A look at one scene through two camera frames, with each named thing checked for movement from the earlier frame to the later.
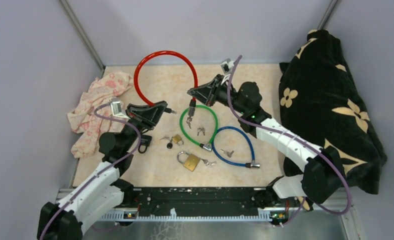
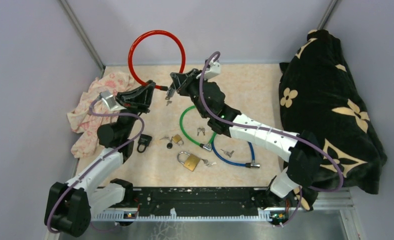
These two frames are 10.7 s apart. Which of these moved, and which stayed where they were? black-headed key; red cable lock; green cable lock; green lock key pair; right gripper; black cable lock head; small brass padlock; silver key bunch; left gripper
Moved: red cable lock; right gripper; left gripper
Stayed: small brass padlock; silver key bunch; black-headed key; green lock key pair; black cable lock head; green cable lock
